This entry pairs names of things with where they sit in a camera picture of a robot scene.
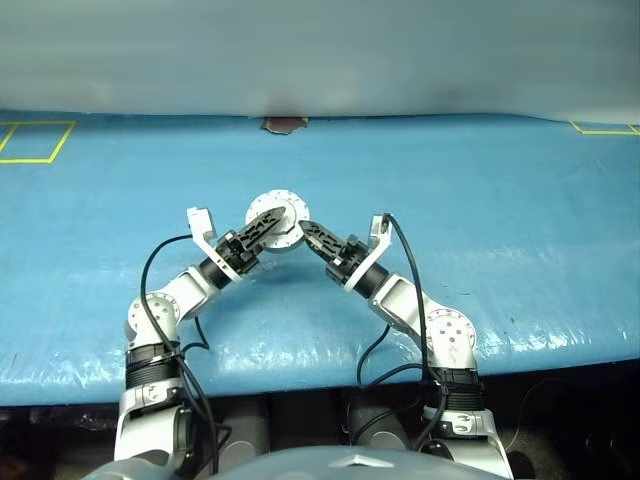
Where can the grey robot torso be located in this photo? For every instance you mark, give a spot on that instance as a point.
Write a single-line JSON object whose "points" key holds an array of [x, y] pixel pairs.
{"points": [[300, 465]]}

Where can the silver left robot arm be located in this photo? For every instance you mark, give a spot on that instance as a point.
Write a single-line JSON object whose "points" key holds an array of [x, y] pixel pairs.
{"points": [[156, 312]]}

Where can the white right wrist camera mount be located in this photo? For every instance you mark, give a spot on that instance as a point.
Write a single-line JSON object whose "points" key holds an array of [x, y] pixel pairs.
{"points": [[378, 236]]}

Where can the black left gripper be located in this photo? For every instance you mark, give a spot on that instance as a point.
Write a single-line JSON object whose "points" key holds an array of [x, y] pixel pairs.
{"points": [[239, 255]]}

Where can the dark grey rounded shape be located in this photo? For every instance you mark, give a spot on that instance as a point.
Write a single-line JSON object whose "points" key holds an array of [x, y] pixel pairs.
{"points": [[375, 422], [245, 430]]}

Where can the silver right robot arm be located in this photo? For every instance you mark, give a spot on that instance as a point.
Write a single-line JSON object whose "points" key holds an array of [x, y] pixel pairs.
{"points": [[450, 340]]}

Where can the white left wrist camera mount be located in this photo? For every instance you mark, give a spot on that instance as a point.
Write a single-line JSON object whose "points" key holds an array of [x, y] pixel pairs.
{"points": [[200, 222]]}

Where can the brown torn patch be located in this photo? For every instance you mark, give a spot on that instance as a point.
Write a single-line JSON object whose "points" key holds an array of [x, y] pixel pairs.
{"points": [[282, 125]]}

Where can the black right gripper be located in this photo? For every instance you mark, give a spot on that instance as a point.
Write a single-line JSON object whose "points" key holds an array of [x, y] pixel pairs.
{"points": [[350, 260]]}

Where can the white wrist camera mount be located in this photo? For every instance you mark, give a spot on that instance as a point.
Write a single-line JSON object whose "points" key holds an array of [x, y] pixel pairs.
{"points": [[200, 222], [378, 236]]}

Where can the silver round motor lid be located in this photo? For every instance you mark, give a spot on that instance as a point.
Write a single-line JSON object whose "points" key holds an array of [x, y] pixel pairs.
{"points": [[272, 200]]}

